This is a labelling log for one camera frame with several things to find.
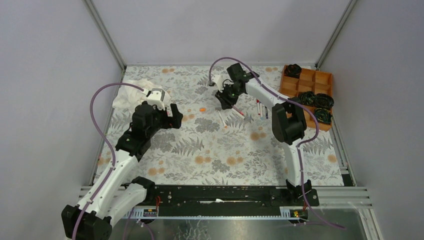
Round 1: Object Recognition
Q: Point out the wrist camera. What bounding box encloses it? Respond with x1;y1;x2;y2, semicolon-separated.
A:
146;88;166;111
208;75;224;92

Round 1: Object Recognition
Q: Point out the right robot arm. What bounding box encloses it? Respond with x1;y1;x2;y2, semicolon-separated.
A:
208;63;312;206

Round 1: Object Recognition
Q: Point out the black cable coil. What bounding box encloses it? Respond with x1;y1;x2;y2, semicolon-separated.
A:
284;64;303;79
313;108;333;125
314;93;335;110
298;91;317;107

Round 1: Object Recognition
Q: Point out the black cable coil top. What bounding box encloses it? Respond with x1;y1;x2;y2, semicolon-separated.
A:
284;64;303;79

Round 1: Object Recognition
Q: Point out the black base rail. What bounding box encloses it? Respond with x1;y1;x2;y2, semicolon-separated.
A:
138;185;320;218

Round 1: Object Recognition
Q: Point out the white pen blue tip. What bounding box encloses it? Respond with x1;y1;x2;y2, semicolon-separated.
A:
259;102;266;120

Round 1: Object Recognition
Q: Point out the floral table mat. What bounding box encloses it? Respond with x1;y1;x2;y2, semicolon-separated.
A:
93;65;345;186

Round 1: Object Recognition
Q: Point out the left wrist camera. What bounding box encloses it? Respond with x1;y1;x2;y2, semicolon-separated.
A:
146;88;166;111

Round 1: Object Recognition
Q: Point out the white crumpled cloth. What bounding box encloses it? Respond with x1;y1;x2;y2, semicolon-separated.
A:
112;78;171;110

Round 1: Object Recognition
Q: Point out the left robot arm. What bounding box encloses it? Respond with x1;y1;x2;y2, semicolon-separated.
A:
61;101;183;240

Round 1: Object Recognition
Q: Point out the purple pen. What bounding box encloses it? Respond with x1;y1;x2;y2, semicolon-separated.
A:
264;106;269;119

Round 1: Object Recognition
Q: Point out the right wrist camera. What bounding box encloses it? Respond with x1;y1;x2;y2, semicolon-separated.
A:
208;75;224;92

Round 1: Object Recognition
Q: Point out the white pen orange tip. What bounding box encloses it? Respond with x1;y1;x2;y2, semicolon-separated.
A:
217;110;228;129

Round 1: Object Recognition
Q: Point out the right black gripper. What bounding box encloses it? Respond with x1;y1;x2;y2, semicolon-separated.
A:
215;83;243;112

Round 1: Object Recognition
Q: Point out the pink red pen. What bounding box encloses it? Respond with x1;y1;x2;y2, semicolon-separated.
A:
232;106;245;119

